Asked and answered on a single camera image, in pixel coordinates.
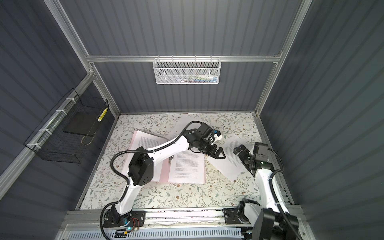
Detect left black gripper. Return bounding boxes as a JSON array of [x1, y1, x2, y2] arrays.
[[196, 138, 226, 158]]

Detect corner white printed sheet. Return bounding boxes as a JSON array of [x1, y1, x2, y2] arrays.
[[208, 136, 253, 181]]

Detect pink file folder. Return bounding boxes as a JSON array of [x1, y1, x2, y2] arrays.
[[129, 130, 189, 184]]

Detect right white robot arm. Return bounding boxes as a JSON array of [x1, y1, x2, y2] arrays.
[[233, 143, 302, 240]]

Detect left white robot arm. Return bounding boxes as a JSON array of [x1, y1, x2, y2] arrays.
[[110, 121, 226, 217]]

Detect metal folder clip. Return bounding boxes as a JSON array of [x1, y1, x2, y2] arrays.
[[168, 156, 174, 168]]

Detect pens in white basket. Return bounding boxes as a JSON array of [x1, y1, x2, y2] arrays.
[[180, 75, 219, 84]]

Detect yellow marker pen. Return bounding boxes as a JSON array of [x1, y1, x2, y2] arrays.
[[97, 107, 109, 122]]

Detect white wire mesh basket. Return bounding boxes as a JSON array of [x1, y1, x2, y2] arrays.
[[153, 59, 222, 85]]

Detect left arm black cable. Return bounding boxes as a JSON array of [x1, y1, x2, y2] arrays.
[[99, 120, 205, 240]]

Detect black wire mesh basket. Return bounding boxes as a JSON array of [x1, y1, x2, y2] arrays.
[[24, 91, 110, 164]]

